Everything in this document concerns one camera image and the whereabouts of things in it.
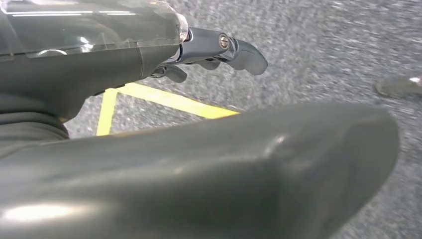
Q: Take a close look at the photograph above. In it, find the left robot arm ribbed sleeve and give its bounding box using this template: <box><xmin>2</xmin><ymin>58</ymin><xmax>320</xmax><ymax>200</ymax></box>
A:
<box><xmin>0</xmin><ymin>112</ymin><xmax>70</xmax><ymax>158</ymax></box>

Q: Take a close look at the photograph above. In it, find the yellow floor tape square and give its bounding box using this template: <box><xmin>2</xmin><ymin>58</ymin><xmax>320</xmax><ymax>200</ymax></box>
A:
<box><xmin>96</xmin><ymin>82</ymin><xmax>240</xmax><ymax>136</ymax></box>

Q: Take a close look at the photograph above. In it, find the grey robot leg shell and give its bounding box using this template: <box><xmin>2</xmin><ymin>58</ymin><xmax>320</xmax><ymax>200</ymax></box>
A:
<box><xmin>0</xmin><ymin>104</ymin><xmax>400</xmax><ymax>239</ymax></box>

